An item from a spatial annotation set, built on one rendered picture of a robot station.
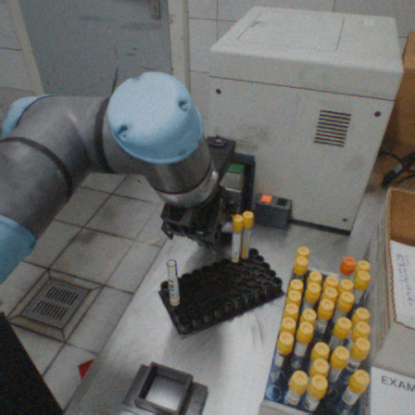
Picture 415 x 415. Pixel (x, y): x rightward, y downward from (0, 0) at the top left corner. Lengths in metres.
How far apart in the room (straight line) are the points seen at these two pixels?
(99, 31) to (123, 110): 1.92
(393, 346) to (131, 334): 0.33
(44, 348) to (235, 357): 1.21
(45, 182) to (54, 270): 1.61
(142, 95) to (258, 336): 0.37
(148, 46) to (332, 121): 1.61
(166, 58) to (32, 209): 1.84
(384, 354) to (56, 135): 0.40
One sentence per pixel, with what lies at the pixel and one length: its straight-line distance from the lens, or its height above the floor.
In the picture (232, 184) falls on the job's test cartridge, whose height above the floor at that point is 0.95.
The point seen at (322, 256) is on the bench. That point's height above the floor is 0.87.
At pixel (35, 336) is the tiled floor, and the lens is 1.72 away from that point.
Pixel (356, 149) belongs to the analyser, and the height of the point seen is 1.05.
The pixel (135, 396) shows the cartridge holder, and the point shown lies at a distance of 0.49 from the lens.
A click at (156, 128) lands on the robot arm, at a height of 1.21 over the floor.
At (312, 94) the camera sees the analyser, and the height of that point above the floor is 1.12.
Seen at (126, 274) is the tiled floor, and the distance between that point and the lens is 1.81.
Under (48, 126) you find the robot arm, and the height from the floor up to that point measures 1.20.
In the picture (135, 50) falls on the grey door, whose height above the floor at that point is 0.71.
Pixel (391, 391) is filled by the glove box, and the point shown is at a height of 0.94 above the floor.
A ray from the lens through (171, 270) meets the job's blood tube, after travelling 0.51.
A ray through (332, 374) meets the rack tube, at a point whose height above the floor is 0.96.
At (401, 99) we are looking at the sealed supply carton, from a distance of 1.01.
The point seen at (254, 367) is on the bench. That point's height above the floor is 0.87.
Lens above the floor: 1.35
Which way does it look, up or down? 41 degrees down
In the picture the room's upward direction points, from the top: straight up
